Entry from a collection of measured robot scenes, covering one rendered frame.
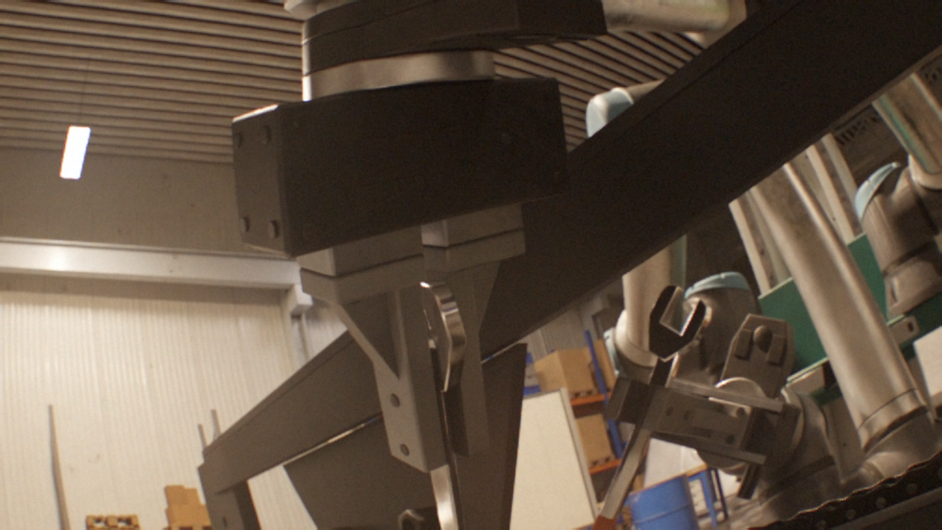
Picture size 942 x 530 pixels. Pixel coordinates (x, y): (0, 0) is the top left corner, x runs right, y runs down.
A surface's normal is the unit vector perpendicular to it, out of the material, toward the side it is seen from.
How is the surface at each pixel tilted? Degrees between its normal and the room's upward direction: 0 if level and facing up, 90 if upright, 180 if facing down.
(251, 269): 90
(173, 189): 90
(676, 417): 123
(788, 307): 90
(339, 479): 90
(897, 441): 76
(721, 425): 111
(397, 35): 103
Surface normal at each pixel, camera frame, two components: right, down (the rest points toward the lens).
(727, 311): -0.19, -0.36
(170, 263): 0.60, -0.44
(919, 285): -0.73, -0.40
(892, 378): -0.28, -0.56
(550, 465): 0.23, -0.43
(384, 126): 0.65, 0.11
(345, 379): -0.76, -0.05
